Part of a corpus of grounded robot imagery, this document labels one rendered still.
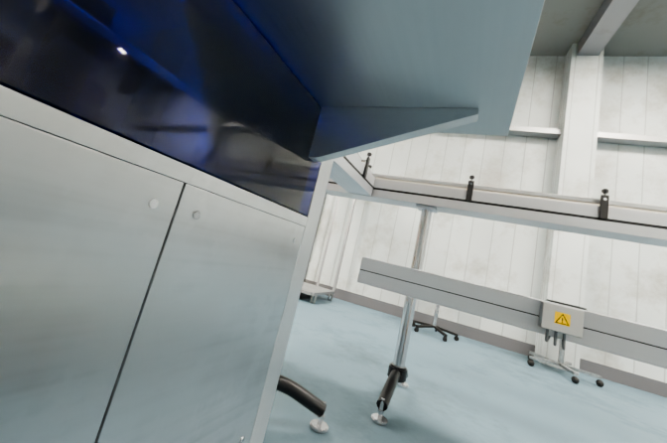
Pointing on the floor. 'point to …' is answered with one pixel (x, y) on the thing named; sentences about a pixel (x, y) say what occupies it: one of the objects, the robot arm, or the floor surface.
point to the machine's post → (291, 305)
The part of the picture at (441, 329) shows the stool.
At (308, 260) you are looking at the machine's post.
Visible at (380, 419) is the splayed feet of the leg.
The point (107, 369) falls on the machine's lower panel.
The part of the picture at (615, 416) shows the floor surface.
